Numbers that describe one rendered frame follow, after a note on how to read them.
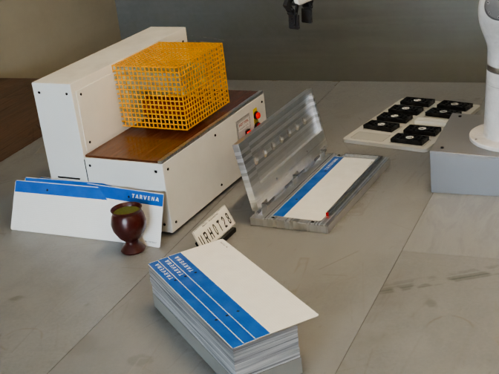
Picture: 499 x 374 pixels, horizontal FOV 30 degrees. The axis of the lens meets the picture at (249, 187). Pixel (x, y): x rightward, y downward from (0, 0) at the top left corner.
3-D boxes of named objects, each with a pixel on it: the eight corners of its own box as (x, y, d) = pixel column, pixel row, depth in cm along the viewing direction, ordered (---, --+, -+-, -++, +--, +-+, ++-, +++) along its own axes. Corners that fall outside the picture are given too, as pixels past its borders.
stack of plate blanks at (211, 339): (303, 372, 168) (298, 324, 164) (239, 398, 163) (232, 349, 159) (209, 287, 202) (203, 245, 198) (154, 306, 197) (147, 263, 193)
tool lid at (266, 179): (237, 144, 221) (232, 145, 222) (260, 216, 227) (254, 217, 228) (311, 87, 257) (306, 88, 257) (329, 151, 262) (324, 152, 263)
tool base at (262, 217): (328, 234, 220) (327, 220, 218) (250, 225, 229) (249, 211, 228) (390, 165, 255) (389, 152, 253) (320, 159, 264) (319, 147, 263)
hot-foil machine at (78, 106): (173, 237, 228) (150, 87, 213) (44, 220, 246) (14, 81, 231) (299, 131, 288) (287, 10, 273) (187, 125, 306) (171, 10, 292)
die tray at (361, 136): (426, 152, 260) (425, 149, 260) (341, 142, 275) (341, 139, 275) (481, 107, 290) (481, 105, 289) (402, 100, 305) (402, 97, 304)
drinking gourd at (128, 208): (115, 245, 227) (107, 204, 223) (149, 239, 228) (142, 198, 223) (116, 260, 219) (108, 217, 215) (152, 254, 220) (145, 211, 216)
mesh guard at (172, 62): (187, 130, 235) (178, 67, 229) (121, 126, 244) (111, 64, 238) (229, 102, 253) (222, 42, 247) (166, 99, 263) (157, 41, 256)
